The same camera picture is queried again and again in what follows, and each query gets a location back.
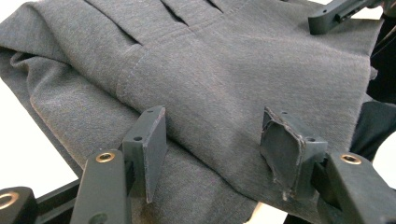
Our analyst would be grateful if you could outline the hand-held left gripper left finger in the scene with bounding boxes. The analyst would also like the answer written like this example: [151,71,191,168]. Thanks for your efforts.
[121,105,168,204]

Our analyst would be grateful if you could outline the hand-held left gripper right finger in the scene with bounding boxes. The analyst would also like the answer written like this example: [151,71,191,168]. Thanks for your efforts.
[260,105,329,202]

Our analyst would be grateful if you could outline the dark grey pleated skirt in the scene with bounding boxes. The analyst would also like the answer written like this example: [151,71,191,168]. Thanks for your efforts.
[0,0,396,224]

